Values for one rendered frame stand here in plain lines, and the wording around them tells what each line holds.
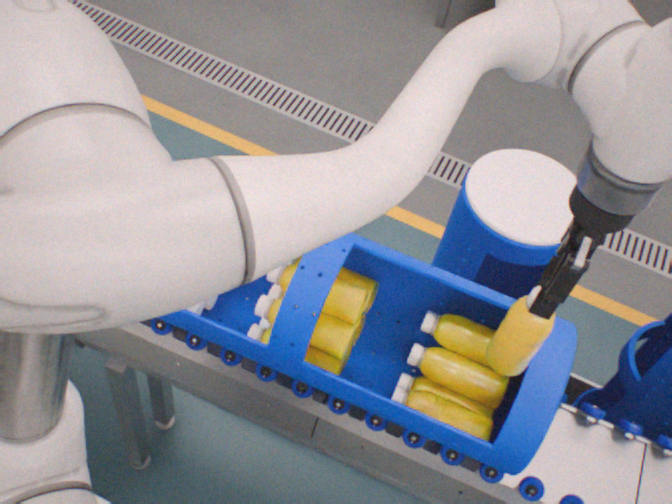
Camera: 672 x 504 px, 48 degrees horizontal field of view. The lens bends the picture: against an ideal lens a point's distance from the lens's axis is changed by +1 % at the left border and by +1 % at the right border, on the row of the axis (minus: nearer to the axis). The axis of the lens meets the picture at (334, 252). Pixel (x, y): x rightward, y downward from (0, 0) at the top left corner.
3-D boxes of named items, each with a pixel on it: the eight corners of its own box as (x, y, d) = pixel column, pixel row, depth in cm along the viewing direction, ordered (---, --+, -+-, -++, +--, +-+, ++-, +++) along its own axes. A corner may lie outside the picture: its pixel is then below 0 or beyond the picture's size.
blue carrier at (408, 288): (499, 498, 136) (553, 442, 113) (76, 308, 149) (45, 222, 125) (537, 367, 152) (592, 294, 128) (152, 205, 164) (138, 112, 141)
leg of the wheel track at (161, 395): (168, 432, 234) (155, 329, 184) (151, 425, 234) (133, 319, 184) (178, 417, 237) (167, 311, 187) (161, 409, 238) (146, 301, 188)
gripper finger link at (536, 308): (568, 287, 98) (567, 291, 98) (550, 316, 104) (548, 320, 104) (546, 278, 99) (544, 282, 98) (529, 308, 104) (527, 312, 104)
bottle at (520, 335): (477, 361, 118) (510, 305, 105) (496, 332, 121) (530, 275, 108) (515, 385, 116) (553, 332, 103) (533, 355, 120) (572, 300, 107)
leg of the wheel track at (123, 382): (144, 473, 225) (123, 376, 175) (126, 465, 226) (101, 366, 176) (154, 456, 229) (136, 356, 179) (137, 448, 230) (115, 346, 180)
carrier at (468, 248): (373, 367, 239) (436, 436, 228) (437, 184, 169) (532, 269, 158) (436, 321, 252) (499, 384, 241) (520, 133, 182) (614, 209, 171)
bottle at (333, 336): (344, 360, 137) (263, 325, 139) (358, 326, 138) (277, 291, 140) (340, 361, 131) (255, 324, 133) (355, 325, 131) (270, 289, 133)
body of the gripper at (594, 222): (638, 226, 83) (604, 274, 91) (649, 175, 88) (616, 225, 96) (572, 202, 85) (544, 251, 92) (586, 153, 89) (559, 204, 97)
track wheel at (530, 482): (549, 486, 134) (548, 481, 136) (524, 475, 135) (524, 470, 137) (538, 507, 135) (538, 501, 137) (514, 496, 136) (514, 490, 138)
